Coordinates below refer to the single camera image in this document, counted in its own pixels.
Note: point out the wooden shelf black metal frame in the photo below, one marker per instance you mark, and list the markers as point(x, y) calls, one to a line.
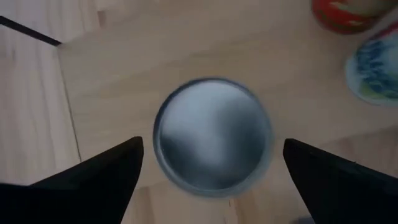
point(31, 31)

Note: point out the white vegetables can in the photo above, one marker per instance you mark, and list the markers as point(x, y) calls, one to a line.
point(373, 71)

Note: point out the orange-red pineapple can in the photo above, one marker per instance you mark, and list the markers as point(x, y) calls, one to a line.
point(339, 18)

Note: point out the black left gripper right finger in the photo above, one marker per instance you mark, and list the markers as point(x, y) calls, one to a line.
point(342, 189)

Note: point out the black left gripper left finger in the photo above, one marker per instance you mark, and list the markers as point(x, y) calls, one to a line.
point(77, 193)

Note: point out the peaches can lavender label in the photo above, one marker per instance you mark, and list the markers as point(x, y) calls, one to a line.
point(213, 137)

